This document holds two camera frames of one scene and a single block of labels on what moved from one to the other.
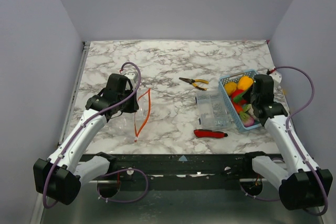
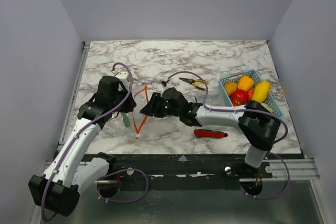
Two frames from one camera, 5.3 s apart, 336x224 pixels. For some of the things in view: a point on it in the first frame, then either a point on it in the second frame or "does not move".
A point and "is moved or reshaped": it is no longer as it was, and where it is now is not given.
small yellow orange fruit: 230,87 does not move
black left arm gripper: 134,107 does not move
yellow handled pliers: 192,82 does not move
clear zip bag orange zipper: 130,124 is moved or reshaped
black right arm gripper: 254,98 to 153,104
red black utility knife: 210,134 does not move
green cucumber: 238,97 to 126,119
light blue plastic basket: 233,77 does not move
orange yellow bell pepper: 244,83 does not move
